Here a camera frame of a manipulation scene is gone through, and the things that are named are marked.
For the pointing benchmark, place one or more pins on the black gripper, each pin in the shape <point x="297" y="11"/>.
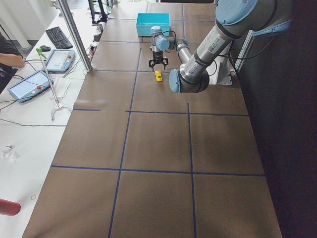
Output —
<point x="157" y="55"/>

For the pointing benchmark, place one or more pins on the yellow beetle toy car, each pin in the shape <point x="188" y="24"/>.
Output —
<point x="158" y="76"/>

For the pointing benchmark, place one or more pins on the person black shirt forearm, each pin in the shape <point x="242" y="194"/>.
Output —
<point x="10" y="58"/>

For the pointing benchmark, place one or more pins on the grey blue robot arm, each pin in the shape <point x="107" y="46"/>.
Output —
<point x="232" y="19"/>

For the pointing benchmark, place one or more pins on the light blue plastic bin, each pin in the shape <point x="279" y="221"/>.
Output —
<point x="145" y="21"/>

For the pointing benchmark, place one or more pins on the black metal stand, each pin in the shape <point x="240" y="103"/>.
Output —
<point x="99" y="16"/>

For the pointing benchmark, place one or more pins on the far blue teach pendant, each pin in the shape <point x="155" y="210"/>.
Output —
<point x="59" y="60"/>

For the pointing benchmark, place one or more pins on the blue teach pendant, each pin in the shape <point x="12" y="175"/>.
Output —
<point x="30" y="87"/>
<point x="59" y="60"/>

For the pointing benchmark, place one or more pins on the black keyboard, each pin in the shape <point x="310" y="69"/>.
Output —
<point x="58" y="38"/>

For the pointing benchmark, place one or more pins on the black computer mouse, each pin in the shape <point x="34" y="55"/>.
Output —
<point x="45" y="48"/>

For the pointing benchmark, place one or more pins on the near blue teach pendant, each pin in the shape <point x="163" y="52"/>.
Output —
<point x="30" y="87"/>

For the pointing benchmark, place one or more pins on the crumpled clear plastic wrap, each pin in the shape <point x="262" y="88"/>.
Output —
<point x="9" y="153"/>

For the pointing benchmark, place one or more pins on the red cylinder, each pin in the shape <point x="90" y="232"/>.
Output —
<point x="9" y="208"/>

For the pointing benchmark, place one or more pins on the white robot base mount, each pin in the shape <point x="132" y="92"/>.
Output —
<point x="219" y="72"/>

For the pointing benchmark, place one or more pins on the aluminium frame post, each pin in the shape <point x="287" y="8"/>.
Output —
<point x="62" y="5"/>

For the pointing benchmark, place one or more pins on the green handled reacher grabber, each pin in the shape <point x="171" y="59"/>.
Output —
<point x="58" y="105"/>

